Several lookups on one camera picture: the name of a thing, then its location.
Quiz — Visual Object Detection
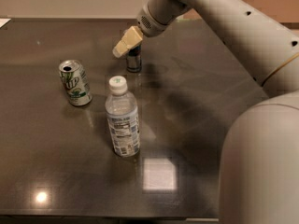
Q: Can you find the blue silver redbull can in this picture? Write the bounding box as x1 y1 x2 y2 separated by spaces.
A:
126 46 142 73

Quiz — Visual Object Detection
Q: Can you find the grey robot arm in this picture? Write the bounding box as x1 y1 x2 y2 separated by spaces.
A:
112 0 299 224

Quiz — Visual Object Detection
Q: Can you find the white green 7up can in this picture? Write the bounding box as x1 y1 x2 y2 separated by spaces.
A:
59 60 93 106

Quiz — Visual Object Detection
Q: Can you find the clear plastic water bottle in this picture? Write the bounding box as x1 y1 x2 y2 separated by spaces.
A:
105 76 140 157

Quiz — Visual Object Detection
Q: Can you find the white paper at table corner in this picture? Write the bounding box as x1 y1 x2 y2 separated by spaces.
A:
0 19 11 29

